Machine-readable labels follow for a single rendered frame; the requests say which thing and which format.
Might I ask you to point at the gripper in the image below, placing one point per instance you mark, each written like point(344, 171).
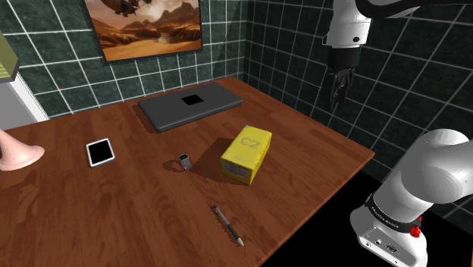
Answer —
point(344, 58)

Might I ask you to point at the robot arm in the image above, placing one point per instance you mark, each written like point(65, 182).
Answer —
point(425, 174)

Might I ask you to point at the yellow box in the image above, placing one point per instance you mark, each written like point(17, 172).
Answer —
point(247, 153)

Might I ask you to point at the grey closed laptop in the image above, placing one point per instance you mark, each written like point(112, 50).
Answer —
point(173, 111)

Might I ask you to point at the grey and black pen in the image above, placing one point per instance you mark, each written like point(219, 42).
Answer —
point(228, 224)

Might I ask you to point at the framed desert landscape picture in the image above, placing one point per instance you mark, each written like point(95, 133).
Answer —
point(147, 29)

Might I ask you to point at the white tablet with black screen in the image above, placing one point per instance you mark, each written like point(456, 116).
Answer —
point(100, 152)

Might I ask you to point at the brown wooden desk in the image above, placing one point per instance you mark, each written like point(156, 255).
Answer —
point(111, 207)

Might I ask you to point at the pink lamp with olive shade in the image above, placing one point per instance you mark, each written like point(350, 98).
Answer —
point(18, 155)

